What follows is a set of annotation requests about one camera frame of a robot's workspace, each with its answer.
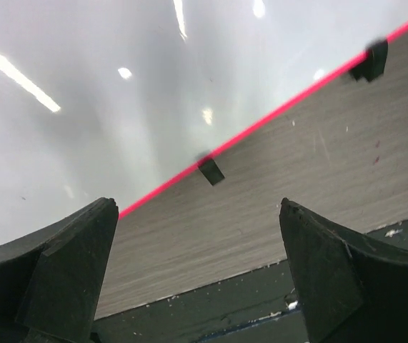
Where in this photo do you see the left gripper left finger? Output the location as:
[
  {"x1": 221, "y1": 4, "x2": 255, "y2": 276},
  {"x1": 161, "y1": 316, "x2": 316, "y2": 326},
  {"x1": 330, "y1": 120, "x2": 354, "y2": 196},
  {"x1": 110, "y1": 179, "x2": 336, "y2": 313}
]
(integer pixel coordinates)
[{"x1": 0, "y1": 198, "x2": 119, "y2": 342}]

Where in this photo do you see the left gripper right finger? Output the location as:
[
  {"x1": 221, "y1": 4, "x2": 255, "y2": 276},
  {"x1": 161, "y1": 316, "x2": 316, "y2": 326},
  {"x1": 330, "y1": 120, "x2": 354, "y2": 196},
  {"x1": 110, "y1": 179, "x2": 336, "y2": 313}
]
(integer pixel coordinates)
[{"x1": 279, "y1": 198, "x2": 408, "y2": 342}]

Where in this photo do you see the pink framed whiteboard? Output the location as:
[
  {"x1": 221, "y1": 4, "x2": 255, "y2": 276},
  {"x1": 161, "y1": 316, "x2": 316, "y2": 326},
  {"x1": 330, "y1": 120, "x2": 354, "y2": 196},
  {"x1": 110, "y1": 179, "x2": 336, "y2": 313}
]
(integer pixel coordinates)
[{"x1": 0, "y1": 1, "x2": 408, "y2": 245}]

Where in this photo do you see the left black whiteboard stand foot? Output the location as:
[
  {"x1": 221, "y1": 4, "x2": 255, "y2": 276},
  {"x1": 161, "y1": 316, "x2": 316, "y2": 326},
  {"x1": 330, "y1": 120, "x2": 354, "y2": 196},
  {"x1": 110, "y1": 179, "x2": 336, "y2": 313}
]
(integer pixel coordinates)
[{"x1": 197, "y1": 153, "x2": 225, "y2": 186}]

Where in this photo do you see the black whiteboard stand foot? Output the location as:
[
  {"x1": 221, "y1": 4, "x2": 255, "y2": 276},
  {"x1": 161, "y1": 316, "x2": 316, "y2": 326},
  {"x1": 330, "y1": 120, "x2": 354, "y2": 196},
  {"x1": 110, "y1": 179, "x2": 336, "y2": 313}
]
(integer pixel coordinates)
[
  {"x1": 197, "y1": 153, "x2": 225, "y2": 186},
  {"x1": 349, "y1": 39, "x2": 389, "y2": 82}
]

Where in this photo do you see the right black whiteboard stand foot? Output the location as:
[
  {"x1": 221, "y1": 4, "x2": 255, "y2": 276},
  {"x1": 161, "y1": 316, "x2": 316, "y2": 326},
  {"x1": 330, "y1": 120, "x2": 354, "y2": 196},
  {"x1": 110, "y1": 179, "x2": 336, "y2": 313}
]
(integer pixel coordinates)
[{"x1": 349, "y1": 39, "x2": 389, "y2": 82}]

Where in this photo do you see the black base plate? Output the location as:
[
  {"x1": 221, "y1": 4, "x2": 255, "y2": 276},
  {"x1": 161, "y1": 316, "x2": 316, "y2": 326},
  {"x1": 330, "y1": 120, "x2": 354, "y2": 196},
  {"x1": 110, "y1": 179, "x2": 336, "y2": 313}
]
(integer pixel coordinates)
[{"x1": 90, "y1": 220, "x2": 408, "y2": 342}]

